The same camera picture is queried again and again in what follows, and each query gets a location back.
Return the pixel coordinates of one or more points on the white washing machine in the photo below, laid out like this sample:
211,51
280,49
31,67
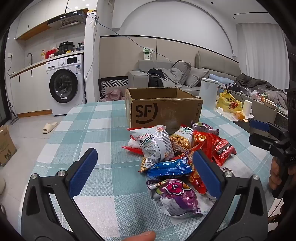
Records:
69,67

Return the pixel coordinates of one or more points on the green white wall device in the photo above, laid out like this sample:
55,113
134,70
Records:
146,54

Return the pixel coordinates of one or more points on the person's right hand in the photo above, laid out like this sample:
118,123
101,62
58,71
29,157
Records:
274,176

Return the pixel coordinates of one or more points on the beige slipper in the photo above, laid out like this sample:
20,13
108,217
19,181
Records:
49,127

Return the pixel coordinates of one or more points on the yellow plastic bag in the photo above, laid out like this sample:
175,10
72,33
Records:
227,102

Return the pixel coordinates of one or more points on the white packet with red ends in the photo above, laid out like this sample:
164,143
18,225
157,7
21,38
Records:
133,150

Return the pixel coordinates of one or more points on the red box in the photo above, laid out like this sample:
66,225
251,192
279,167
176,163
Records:
50,54

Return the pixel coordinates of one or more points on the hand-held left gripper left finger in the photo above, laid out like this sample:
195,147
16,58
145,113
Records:
84,171

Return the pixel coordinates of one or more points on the white bowl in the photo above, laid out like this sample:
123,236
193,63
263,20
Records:
271,104

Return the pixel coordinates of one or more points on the printed cardboard box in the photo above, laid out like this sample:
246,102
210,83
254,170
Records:
7,148

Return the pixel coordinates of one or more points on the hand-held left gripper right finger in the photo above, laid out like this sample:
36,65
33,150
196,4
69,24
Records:
205,171

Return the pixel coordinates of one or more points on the white kitchen base cabinet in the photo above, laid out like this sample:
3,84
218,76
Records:
32,88

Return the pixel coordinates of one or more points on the white curtain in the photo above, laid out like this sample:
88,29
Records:
261,48

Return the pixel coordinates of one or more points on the person's left hand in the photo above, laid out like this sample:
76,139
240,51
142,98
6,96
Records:
141,236

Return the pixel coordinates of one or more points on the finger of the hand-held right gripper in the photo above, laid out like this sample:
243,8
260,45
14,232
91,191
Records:
259,125
260,141

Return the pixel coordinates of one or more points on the grey sofa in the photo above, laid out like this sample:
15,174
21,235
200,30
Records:
219,64

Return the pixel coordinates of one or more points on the range hood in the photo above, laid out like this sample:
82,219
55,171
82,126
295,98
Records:
68,19

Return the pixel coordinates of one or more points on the small purple snack bag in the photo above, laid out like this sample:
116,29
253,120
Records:
204,128

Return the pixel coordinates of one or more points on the kitchen wall cabinet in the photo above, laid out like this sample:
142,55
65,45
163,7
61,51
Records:
34,20

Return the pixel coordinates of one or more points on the coffee table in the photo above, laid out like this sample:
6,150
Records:
261,109

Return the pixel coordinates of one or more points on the grey hoodie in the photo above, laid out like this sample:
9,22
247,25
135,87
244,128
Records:
170,75

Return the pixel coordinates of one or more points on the blue snack packet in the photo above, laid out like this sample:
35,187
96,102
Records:
168,168

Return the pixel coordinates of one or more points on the red packet with dark label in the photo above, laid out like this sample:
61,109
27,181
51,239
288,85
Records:
222,150

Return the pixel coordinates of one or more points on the red snack packet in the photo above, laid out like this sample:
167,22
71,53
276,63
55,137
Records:
198,139

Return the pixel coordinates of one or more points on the large purple snack bag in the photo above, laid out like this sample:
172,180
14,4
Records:
178,194

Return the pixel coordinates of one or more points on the small noodle snack bag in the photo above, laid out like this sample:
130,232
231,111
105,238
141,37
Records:
182,139

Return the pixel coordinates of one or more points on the yellow bottle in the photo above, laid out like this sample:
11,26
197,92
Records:
43,55

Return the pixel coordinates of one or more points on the black jacket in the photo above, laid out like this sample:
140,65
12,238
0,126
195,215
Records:
155,80

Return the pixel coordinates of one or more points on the white paper roll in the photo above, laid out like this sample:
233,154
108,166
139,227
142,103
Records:
246,107

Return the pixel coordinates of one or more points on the black white patterned chair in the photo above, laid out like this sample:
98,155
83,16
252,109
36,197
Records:
113,83

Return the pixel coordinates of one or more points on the white noodle snack bag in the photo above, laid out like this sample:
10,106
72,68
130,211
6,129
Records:
152,143

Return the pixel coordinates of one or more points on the black pressure cooker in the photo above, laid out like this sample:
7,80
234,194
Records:
66,47

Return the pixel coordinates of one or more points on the dark green jacket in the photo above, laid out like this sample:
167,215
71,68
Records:
252,82

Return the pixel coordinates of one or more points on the light grey pillow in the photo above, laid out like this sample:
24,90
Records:
196,77

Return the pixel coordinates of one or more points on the brown cardboard box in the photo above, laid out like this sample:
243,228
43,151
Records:
148,111

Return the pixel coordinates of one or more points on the light blue pillow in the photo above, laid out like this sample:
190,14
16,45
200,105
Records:
219,78

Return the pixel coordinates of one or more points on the white trash can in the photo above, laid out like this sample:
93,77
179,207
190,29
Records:
208,92

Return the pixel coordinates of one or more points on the orange peel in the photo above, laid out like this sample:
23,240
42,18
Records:
240,115

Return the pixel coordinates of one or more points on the pink cloth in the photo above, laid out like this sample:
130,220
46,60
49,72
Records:
113,95

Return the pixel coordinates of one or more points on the dark grey pillow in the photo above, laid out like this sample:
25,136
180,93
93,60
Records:
182,69

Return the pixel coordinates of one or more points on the kitchen faucet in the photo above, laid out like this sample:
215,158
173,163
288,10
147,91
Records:
30,56

